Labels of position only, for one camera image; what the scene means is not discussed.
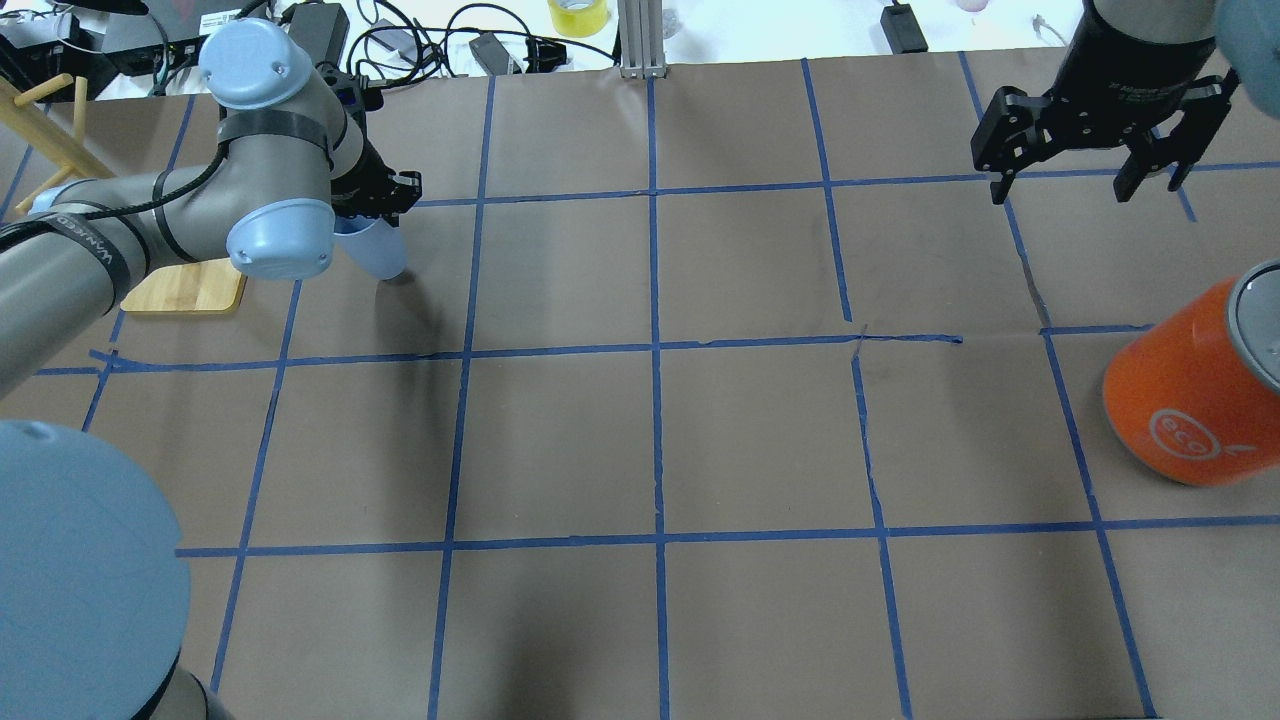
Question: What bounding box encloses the aluminium frame post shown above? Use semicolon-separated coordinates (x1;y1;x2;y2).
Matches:
617;0;668;79

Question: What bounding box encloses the black power adapter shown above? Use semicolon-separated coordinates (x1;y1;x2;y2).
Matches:
879;1;929;55

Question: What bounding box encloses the orange canister with grey lid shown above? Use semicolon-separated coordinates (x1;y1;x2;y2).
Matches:
1102;260;1279;487

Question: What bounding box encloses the wooden cup tree stand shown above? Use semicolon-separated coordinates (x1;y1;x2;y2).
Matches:
3;83;241;341

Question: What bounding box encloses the black working gripper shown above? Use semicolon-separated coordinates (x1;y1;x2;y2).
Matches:
330;85;422;222

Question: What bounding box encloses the black power brick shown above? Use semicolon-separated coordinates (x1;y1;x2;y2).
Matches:
282;1;349;67

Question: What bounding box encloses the light blue plastic cup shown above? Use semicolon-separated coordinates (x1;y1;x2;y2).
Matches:
334;217;408;281

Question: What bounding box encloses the black idle gripper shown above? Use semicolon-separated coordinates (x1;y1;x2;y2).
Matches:
972;1;1240;205

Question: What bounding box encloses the yellow tape roll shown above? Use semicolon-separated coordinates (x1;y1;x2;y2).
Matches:
547;0;609;38

